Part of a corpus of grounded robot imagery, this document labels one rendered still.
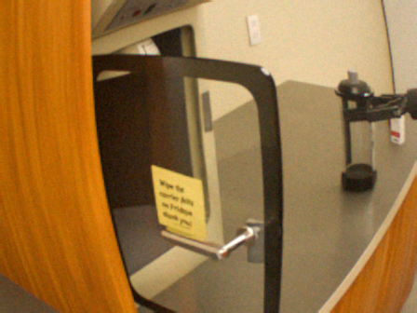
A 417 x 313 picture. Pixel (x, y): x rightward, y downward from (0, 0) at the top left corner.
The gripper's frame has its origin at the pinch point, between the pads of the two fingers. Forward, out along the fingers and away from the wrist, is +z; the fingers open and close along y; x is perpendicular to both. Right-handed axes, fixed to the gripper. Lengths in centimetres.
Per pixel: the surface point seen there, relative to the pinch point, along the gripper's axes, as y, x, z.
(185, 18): 38.7, -29.0, 10.1
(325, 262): 34.1, 19.4, -1.6
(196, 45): 36.3, -23.2, 11.5
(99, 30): 64, -32, 6
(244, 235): 70, -5, -12
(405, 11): -246, -7, 34
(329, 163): -8.6, 14.9, 16.6
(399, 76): -246, 41, 59
